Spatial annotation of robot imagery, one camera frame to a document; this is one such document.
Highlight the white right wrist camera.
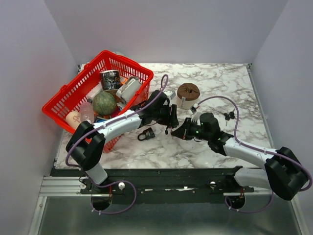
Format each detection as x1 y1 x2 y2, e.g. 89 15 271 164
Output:
189 103 202 122

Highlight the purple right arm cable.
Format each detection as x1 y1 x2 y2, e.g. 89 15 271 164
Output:
197 95 313 213

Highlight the white small box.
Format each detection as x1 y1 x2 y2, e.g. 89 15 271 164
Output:
87 82 102 100

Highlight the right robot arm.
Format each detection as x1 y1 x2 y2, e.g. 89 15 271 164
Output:
171 113 312 200

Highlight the black headed key bunch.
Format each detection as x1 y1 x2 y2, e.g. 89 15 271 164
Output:
223 109 236 126

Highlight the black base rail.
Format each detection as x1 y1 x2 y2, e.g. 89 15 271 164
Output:
80 166 254 205

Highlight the clear plastic bottle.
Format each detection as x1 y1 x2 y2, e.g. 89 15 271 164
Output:
79 102 94 124

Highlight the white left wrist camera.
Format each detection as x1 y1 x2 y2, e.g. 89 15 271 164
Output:
163 90 176 100

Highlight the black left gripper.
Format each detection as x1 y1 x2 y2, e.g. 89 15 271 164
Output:
153 103 179 127

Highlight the dark printed can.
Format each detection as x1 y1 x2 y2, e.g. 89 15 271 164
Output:
100 70 122 91

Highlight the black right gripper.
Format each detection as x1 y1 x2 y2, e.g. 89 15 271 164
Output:
172 117 211 141

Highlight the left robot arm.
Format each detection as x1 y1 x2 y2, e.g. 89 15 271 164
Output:
66 90 179 193

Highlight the red plastic basket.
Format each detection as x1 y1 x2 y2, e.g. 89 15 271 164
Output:
42 50 155 154

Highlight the black Kaijing padlock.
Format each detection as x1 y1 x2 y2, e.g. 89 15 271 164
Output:
137 127 155 141

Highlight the brown wrapped paper roll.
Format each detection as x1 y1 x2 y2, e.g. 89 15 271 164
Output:
176 83 200 110

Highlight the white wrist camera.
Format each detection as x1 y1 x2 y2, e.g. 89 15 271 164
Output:
163 90 176 100
189 103 202 122

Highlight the green glitter ball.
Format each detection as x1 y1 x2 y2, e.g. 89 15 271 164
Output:
92 92 117 116

